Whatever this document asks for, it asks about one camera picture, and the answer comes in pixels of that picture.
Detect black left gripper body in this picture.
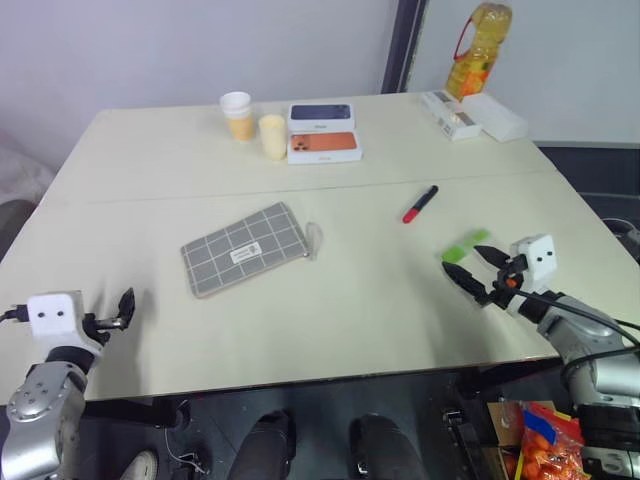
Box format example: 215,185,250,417
81,312,127,347

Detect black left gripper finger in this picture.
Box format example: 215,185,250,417
117,286,138,330

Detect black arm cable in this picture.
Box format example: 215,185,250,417
0,303,30,324
509,287,640,384

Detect white printed carton box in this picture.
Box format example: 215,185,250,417
418,90,483,143

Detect dark blue phone box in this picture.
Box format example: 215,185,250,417
286,102,359,136

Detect green eraser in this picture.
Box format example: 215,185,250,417
440,228,491,265

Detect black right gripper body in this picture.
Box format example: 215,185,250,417
479,253,530,310

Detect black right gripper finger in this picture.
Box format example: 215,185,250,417
473,244,512,274
440,260,489,304

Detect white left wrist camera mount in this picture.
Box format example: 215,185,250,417
26,289,104,359

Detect cream paper cup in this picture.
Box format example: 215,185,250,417
257,113,289,163

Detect grey checked pouch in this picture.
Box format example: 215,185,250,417
180,201,310,302

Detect plain white carton box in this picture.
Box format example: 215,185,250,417
461,93,530,143

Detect dark wall pillar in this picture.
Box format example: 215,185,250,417
380,0,432,96

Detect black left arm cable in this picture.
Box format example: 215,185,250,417
0,303,30,324

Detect red and black pen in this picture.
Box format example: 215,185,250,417
401,184,440,225

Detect white shoe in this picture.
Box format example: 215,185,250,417
119,449,161,480

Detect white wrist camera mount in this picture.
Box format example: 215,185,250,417
508,233,557,316
26,289,104,359

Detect stacked white paper cups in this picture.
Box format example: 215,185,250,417
219,91,253,144

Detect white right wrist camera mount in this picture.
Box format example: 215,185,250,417
508,233,557,316

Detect brown cardboard box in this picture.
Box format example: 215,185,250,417
486,398,527,480

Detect orange phone box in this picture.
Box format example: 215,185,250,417
285,130,365,167

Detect orange snack bag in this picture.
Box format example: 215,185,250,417
516,399,587,480

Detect dark rounded shape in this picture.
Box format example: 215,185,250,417
347,413,427,480
227,409,297,480

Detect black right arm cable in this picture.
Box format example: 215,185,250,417
509,287,640,384

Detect yellow cooking oil bottle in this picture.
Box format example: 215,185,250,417
444,1,514,102

